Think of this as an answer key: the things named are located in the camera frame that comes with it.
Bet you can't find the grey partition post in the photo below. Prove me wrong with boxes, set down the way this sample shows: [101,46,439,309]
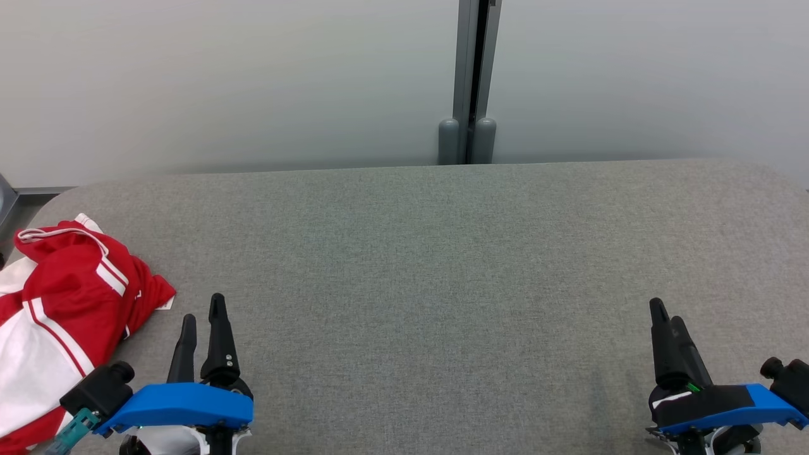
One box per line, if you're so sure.
[437,0,504,166]

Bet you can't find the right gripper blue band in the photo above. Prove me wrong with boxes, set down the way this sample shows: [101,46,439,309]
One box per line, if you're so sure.
[646,298,809,455]

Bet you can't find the red Bulls basketball jersey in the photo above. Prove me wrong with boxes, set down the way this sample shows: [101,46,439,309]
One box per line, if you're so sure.
[0,218,177,455]

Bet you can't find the left black cable teal plug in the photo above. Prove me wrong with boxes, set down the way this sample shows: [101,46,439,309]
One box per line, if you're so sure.
[43,408,102,455]

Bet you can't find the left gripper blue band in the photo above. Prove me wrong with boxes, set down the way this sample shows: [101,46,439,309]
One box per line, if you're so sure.
[95,293,255,455]

